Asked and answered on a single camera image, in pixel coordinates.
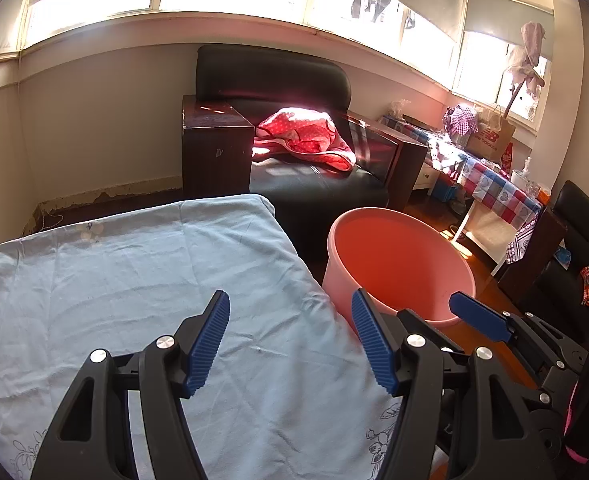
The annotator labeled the blue storage box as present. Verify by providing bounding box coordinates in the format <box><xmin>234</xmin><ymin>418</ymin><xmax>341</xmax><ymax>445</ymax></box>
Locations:
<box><xmin>431</xmin><ymin>179</ymin><xmax>459</xmax><ymax>203</ymax></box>

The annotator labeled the purple checkered cloth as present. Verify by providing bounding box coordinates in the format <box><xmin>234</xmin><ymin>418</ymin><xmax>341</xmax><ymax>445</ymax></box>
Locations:
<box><xmin>442</xmin><ymin>103</ymin><xmax>478</xmax><ymax>136</ymax></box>

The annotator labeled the pink artificial flower plant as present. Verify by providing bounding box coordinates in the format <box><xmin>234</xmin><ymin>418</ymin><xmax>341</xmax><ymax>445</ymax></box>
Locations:
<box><xmin>504</xmin><ymin>21</ymin><xmax>545</xmax><ymax>117</ymax></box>

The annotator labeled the brown paper shopping bag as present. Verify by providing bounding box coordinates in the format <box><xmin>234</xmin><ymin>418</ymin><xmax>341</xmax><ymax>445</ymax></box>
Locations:
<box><xmin>466</xmin><ymin>106</ymin><xmax>515</xmax><ymax>162</ymax></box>

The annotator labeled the white side table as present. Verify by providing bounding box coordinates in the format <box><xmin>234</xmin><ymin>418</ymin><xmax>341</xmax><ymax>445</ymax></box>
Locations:
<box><xmin>453</xmin><ymin>200</ymin><xmax>517</xmax><ymax>276</ymax></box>

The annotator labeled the white drawer cabinet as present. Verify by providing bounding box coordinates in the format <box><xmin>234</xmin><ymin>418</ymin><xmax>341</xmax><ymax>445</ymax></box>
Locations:
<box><xmin>413</xmin><ymin>162</ymin><xmax>440</xmax><ymax>193</ymax></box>

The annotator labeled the black leather armchair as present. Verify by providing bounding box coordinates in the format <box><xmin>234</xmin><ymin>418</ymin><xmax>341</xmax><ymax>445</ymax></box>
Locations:
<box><xmin>180</xmin><ymin>44</ymin><xmax>427</xmax><ymax>261</ymax></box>

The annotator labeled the pink plastic bucket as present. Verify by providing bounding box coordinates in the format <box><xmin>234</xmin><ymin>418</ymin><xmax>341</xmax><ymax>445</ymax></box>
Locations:
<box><xmin>323</xmin><ymin>207</ymin><xmax>476</xmax><ymax>328</ymax></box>

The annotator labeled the red polka dot cloth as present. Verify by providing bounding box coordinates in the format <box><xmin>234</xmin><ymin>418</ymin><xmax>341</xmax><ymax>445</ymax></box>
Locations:
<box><xmin>252</xmin><ymin>107</ymin><xmax>357</xmax><ymax>172</ymax></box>

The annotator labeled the light blue bed sheet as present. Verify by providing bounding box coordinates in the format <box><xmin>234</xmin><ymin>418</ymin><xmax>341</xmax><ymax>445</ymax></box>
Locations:
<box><xmin>0</xmin><ymin>195</ymin><xmax>400</xmax><ymax>479</ymax></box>

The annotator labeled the checkered tablecloth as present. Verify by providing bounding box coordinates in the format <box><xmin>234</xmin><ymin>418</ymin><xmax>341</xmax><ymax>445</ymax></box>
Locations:
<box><xmin>380</xmin><ymin>115</ymin><xmax>543</xmax><ymax>264</ymax></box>

